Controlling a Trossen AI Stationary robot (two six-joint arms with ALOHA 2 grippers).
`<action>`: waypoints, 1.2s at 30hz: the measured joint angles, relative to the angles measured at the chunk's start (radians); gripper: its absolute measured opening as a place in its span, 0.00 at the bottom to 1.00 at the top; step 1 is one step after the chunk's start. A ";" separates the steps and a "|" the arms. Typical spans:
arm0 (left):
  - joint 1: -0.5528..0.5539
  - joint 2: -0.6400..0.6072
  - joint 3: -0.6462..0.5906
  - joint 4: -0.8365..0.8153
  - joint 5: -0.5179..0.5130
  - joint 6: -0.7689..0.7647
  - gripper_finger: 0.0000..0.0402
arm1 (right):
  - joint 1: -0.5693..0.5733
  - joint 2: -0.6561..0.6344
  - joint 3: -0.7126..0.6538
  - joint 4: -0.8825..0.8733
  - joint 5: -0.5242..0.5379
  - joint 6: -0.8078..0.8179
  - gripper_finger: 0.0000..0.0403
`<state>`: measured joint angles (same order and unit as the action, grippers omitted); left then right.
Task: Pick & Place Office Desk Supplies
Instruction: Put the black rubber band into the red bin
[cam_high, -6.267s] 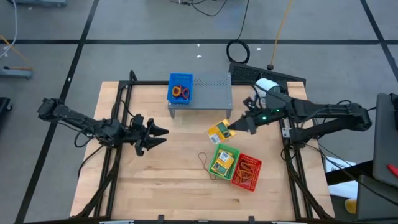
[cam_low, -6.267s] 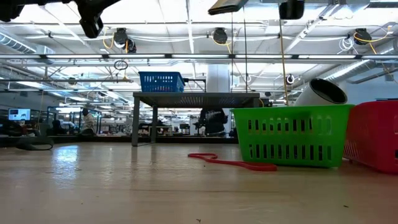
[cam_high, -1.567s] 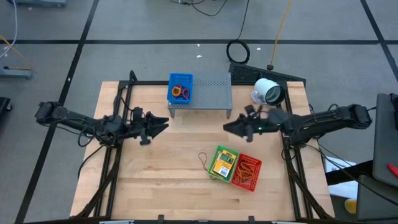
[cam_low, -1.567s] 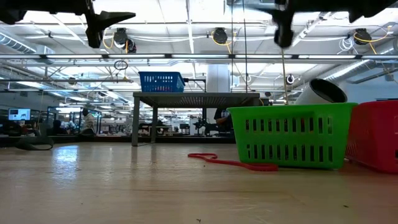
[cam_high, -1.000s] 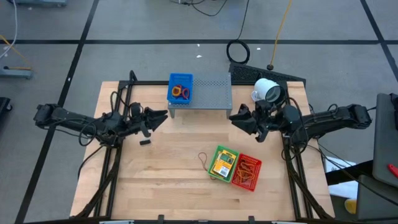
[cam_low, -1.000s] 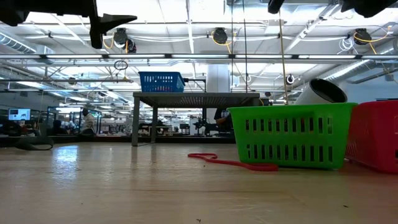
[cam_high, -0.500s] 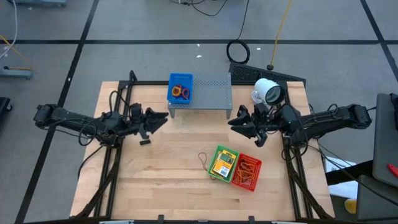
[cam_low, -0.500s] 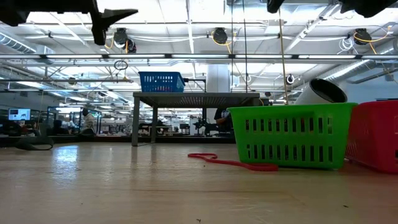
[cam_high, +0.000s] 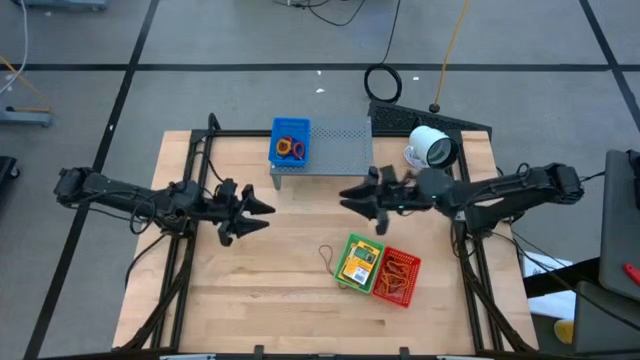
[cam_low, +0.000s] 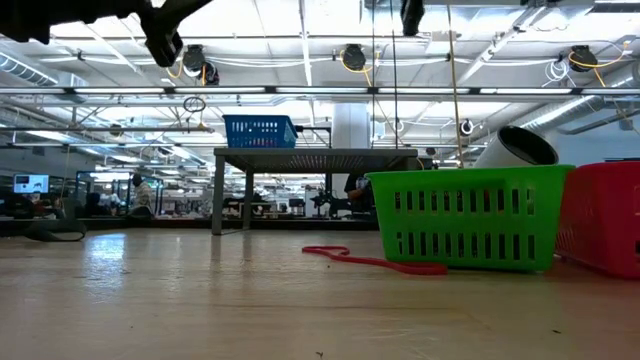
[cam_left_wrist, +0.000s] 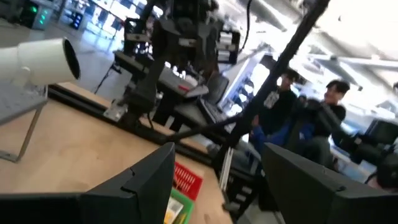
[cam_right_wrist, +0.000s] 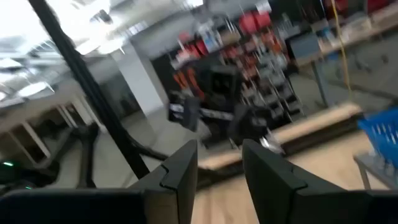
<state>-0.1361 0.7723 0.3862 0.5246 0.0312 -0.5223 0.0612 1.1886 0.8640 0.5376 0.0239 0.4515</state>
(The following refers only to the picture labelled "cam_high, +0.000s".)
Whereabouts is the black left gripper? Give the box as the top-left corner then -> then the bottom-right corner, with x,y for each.
205,178 -> 277,247

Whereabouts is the black perforated metal riser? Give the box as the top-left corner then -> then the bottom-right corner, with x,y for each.
366,99 -> 494,142

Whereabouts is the white floor cable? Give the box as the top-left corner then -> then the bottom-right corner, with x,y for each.
0,0 -> 30,96

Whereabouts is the yellow hanging cord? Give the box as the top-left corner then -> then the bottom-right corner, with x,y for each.
431,0 -> 472,114

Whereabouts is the black chair base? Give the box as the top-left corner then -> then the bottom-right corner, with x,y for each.
0,155 -> 21,182

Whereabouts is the blue plastic basket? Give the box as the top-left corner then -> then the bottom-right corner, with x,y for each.
268,116 -> 312,169

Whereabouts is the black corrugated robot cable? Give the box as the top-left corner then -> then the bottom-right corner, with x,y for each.
123,172 -> 236,290
492,162 -> 640,331

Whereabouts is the grey perforated metal riser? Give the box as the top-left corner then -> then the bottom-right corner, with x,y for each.
269,116 -> 376,193

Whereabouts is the orange rubber band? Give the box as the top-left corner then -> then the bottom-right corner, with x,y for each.
375,272 -> 401,301
384,255 -> 412,281

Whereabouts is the grey desk surface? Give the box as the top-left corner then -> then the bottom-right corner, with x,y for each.
597,148 -> 640,301

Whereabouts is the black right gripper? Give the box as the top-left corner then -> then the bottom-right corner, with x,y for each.
338,165 -> 432,236

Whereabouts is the black hanging cable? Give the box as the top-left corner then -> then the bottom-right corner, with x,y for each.
362,0 -> 404,105

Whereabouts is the yellow rounded item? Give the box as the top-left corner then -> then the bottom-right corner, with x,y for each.
553,319 -> 576,346

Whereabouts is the red rubber band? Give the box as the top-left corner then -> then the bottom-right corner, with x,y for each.
318,244 -> 347,290

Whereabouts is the grey desk foot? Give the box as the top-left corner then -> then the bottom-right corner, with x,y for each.
0,107 -> 54,129
13,0 -> 109,13

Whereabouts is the green plastic basket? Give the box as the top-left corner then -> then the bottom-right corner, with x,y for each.
333,232 -> 387,295

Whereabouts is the red plastic basket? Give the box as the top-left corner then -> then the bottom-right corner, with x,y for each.
370,245 -> 423,309

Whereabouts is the yellow packet with string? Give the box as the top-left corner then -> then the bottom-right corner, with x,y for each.
341,241 -> 378,286

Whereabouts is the orange floor cable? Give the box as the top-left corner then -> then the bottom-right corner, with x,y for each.
0,54 -> 53,114

